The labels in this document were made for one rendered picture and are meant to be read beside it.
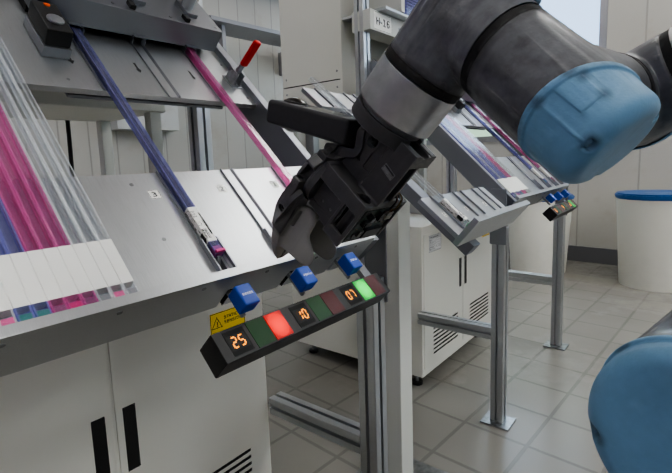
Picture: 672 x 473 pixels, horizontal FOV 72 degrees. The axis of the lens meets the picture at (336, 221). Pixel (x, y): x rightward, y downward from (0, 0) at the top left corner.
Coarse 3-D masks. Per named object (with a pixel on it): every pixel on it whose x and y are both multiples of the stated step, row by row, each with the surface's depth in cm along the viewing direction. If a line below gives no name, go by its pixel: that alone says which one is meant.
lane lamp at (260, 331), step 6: (258, 318) 58; (246, 324) 56; (252, 324) 57; (258, 324) 57; (264, 324) 58; (252, 330) 56; (258, 330) 57; (264, 330) 57; (270, 330) 58; (252, 336) 56; (258, 336) 56; (264, 336) 56; (270, 336) 57; (258, 342) 55; (264, 342) 56; (270, 342) 56
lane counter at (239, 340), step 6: (234, 330) 55; (240, 330) 55; (228, 336) 54; (234, 336) 54; (240, 336) 55; (246, 336) 55; (228, 342) 53; (234, 342) 53; (240, 342) 54; (246, 342) 54; (234, 348) 53; (240, 348) 53; (246, 348) 54; (252, 348) 54; (234, 354) 52; (240, 354) 53
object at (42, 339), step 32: (288, 256) 64; (160, 288) 49; (192, 288) 52; (224, 288) 57; (256, 288) 64; (32, 320) 40; (64, 320) 41; (96, 320) 45; (128, 320) 49; (160, 320) 53; (0, 352) 39; (32, 352) 42; (64, 352) 46
